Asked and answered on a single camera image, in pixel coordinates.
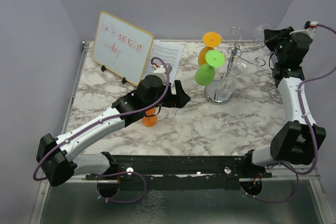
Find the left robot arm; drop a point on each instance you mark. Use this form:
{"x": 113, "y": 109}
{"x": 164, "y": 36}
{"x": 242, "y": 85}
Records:
{"x": 99, "y": 127}

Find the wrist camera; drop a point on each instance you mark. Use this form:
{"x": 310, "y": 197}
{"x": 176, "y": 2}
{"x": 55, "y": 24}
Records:
{"x": 308, "y": 30}
{"x": 161, "y": 72}

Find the orange plastic wine glass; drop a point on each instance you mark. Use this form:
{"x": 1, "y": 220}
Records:
{"x": 150, "y": 118}

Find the yellow framed whiteboard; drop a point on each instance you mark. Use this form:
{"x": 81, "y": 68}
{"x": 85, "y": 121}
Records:
{"x": 121, "y": 47}

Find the green plastic wine glass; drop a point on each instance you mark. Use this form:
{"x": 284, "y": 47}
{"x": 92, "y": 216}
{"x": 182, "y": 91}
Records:
{"x": 210, "y": 60}

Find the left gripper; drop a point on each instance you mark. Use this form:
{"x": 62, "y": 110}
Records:
{"x": 175, "y": 100}

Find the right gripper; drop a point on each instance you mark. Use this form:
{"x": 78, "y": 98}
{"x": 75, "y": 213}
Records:
{"x": 271, "y": 36}

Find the yellow plastic wine glass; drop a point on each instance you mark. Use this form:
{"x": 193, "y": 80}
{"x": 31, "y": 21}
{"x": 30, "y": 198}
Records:
{"x": 210, "y": 40}

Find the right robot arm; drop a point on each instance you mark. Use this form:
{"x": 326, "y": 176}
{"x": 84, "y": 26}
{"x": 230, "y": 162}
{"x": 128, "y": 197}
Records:
{"x": 298, "y": 141}

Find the printed paper sheet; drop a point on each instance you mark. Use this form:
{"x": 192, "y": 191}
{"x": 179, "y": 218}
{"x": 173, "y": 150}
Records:
{"x": 170, "y": 53}

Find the clear wine glass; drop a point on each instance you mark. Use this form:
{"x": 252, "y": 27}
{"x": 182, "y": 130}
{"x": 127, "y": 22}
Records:
{"x": 227, "y": 84}

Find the chrome wine glass rack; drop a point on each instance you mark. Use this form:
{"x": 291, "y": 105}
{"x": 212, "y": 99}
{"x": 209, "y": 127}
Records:
{"x": 234, "y": 55}

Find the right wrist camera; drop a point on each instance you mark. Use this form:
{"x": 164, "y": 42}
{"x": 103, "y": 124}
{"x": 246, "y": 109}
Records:
{"x": 308, "y": 30}

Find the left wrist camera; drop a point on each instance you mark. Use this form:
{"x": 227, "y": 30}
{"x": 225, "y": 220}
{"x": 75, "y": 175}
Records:
{"x": 161, "y": 72}

